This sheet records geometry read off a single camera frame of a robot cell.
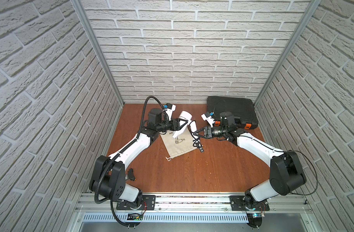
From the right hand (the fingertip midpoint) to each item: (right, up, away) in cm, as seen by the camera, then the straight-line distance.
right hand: (196, 134), depth 78 cm
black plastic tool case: (+39, +16, +29) cm, 51 cm away
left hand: (-6, +8, +1) cm, 10 cm away
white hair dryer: (-5, +10, 0) cm, 12 cm away
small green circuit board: (-33, -41, -7) cm, 53 cm away
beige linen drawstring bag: (-8, -9, +18) cm, 22 cm away
